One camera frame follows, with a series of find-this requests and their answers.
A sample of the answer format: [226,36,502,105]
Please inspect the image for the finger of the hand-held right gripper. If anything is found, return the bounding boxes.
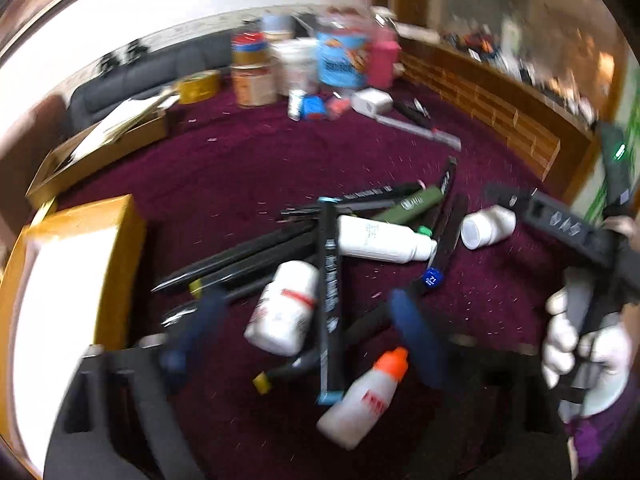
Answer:
[484,184,538,223]

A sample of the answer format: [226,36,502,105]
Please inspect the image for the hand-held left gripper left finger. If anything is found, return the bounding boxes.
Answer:
[45,289,232,480]

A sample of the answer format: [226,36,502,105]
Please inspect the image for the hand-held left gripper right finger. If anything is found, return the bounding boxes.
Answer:
[387,287,576,480]

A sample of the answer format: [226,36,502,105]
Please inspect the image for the small plain white bottle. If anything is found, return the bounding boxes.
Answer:
[460,205,517,250]

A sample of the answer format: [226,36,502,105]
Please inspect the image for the pile of black pens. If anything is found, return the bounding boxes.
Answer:
[150,155,471,351]

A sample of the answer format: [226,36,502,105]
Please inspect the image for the black marker blue cap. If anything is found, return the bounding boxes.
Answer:
[421,192,471,288]

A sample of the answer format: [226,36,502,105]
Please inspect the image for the white bottle red label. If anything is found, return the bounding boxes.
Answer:
[243,260,321,357]

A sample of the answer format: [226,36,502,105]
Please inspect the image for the white bottle orange cap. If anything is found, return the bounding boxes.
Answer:
[316,346,410,451]

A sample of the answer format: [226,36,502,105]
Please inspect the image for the long black box blue ends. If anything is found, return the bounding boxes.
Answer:
[315,196,348,406]

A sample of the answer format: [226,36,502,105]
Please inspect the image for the black marker yellow end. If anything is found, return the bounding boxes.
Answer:
[252,345,321,395]

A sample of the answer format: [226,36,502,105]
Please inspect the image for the green rectangular box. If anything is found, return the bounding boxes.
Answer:
[372,185,443,226]

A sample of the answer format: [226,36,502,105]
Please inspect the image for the white bottle green cap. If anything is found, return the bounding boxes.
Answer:
[336,214,438,263]

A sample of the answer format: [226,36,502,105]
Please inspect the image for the golden yellow box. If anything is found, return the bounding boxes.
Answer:
[0,194,148,466]

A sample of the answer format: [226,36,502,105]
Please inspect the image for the person's right forearm purple sleeve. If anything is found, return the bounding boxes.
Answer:
[565,395,640,480]

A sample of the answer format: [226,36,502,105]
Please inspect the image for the person's right hand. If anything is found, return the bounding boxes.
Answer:
[542,279,635,418]

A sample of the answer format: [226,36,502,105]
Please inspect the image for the wooden slatted ledge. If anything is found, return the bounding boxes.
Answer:
[395,25,601,196]

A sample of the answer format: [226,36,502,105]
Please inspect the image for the pile of small colourful items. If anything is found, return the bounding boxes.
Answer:
[440,30,506,63]

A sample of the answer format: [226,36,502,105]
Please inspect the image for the white charger block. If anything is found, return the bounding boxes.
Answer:
[350,87,393,116]

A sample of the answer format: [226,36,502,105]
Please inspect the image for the pink bottle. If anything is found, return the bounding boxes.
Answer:
[367,25,401,90]

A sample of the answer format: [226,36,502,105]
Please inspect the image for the open cardboard box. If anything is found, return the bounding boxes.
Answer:
[25,87,173,206]

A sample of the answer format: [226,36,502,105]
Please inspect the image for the red small packet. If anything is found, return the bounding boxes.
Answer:
[325,97,353,121]

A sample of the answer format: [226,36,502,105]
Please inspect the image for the blue small packet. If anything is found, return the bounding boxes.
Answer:
[301,94,328,121]

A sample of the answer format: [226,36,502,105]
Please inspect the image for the white papers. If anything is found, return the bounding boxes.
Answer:
[70,97,171,161]

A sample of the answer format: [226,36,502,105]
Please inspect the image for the clear jar blue label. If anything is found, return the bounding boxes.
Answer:
[315,0,373,88]

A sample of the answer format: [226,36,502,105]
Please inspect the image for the yellow tape roll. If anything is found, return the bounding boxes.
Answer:
[177,71,222,105]

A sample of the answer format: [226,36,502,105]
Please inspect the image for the white tube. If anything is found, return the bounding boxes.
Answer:
[286,89,307,122]

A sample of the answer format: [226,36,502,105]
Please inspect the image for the white plastic tub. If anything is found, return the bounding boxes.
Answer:
[272,37,321,96]

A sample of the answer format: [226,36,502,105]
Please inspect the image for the dark grey sofa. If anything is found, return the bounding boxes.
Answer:
[67,32,236,133]

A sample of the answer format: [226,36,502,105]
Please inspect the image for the stack of tape rolls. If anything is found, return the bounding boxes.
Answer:
[230,30,268,66]

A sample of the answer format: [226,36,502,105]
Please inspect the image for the pale blue round container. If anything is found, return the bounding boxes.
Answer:
[260,12,296,41]

